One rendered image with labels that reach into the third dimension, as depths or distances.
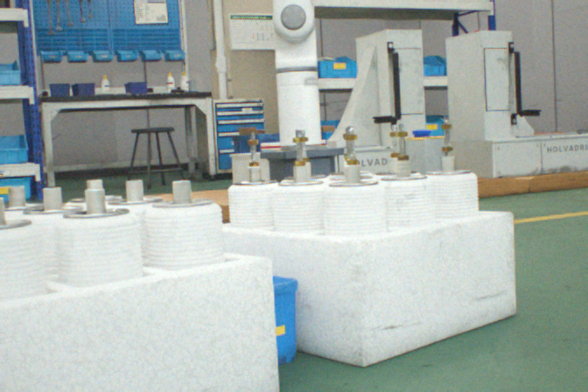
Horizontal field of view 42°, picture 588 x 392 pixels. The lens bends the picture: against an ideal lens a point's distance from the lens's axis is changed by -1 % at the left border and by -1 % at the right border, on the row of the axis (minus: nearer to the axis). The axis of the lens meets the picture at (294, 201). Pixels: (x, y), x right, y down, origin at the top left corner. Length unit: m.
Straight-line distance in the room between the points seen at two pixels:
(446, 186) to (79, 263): 0.66
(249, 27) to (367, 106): 4.17
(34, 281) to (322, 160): 0.97
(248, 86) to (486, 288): 6.47
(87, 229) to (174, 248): 0.12
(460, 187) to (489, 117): 2.64
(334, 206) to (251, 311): 0.26
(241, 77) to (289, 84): 5.96
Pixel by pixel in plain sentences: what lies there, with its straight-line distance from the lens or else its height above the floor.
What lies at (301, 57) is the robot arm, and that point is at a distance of 1.72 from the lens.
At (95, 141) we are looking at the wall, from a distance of 9.53.
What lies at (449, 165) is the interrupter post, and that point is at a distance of 1.35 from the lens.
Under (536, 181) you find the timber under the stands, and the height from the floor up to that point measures 0.05.
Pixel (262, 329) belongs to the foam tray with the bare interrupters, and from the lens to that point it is 0.98.
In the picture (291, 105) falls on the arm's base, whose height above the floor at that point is 0.40.
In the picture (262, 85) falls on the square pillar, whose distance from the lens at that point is 7.73.
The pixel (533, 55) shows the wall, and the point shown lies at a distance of 8.60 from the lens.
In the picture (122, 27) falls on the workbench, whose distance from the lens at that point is 7.24.
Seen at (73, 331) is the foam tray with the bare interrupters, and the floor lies 0.14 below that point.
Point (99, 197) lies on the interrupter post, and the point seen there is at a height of 0.27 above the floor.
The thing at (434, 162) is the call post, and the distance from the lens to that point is 1.59.
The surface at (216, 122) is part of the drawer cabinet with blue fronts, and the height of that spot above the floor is 0.49.
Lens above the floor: 0.33
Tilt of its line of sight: 5 degrees down
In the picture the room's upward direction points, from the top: 3 degrees counter-clockwise
